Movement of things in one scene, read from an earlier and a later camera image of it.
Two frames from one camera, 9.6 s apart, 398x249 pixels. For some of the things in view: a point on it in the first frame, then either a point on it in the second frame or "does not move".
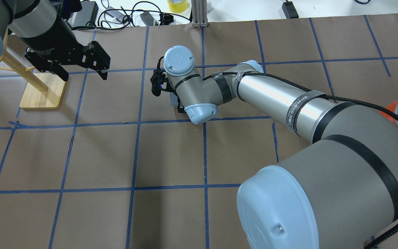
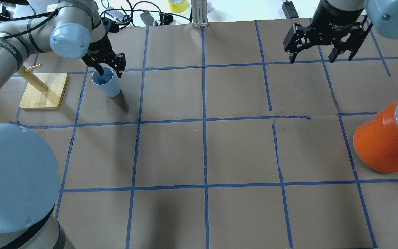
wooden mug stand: x=43 y=91 does not move
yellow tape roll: x=177 y=6 does not move
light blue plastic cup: x=173 y=99 → x=106 y=82
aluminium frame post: x=199 y=14 does not move
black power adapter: x=290 y=10 does not move
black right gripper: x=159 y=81 → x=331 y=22
